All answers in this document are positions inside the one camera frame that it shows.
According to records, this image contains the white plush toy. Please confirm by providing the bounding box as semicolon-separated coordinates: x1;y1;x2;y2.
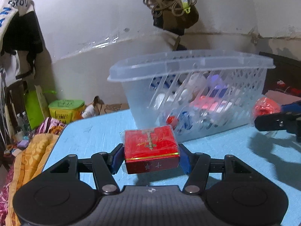
179;73;209;103

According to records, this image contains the red box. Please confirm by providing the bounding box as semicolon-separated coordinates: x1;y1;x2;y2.
123;125;180;174

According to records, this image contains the dark wooden board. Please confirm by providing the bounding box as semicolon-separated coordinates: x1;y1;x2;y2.
259;52;301;97

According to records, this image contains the translucent plastic basket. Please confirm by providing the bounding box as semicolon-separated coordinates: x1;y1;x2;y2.
108;50;274;142

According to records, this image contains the white lettered hanging garment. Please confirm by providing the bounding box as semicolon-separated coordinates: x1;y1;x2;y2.
0;0;34;50

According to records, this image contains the green shopping bag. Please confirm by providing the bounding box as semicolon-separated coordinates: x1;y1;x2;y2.
24;85;57;130

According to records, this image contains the pink cloth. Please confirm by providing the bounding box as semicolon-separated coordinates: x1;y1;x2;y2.
265;90;301;105

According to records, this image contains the green yellow container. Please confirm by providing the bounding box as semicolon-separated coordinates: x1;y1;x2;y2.
48;99;85;124

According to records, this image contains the brown paper bag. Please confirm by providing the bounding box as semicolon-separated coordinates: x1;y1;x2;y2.
93;96;129;115

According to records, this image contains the red wrapped ball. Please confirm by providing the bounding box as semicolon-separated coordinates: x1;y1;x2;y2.
252;97;281;120

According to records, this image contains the black hanging garment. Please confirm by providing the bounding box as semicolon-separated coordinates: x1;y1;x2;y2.
1;11;43;80

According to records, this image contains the small plastic bottle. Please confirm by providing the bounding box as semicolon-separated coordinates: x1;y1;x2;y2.
166;111;193;133

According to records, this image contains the coiled beige rope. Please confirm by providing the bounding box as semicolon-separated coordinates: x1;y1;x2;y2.
142;0;198;18

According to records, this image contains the orange patterned blanket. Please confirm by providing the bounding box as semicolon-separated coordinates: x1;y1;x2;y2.
1;133;59;225

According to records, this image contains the purple box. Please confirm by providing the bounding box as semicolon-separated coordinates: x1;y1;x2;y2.
207;75;228;98

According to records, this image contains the brown hanging bag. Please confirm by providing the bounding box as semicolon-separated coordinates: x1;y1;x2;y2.
143;0;199;36

